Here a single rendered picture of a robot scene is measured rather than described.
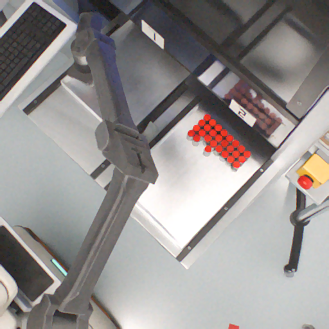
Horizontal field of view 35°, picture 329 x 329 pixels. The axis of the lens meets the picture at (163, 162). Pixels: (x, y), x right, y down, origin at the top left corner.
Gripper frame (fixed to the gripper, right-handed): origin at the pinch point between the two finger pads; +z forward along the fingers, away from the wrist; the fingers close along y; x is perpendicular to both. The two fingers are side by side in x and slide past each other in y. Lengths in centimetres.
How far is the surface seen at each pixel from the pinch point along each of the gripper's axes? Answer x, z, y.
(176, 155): -33.6, 3.9, -7.7
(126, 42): -2.6, 4.6, 17.2
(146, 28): -9.5, -9.7, 17.5
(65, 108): 2.5, 4.7, -10.6
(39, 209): 16, 93, -37
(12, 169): 36, 93, -27
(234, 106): -41.9, -10.0, 8.7
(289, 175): -65, 4, 3
